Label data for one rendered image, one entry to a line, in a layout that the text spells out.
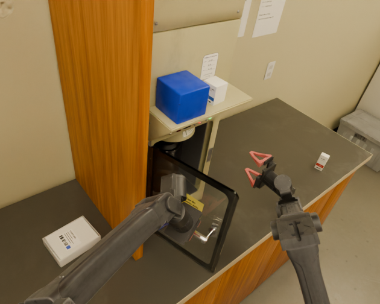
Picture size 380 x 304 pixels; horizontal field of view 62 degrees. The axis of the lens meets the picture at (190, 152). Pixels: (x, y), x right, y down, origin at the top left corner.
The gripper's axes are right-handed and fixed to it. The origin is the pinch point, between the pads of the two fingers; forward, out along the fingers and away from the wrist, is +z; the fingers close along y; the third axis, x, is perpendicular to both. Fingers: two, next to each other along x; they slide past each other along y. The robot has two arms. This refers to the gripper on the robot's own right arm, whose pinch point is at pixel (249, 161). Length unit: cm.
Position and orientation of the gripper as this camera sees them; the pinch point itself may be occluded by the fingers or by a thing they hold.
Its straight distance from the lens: 124.2
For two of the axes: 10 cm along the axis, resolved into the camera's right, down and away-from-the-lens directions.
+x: -7.7, 4.4, -4.7
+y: 0.5, -6.8, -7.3
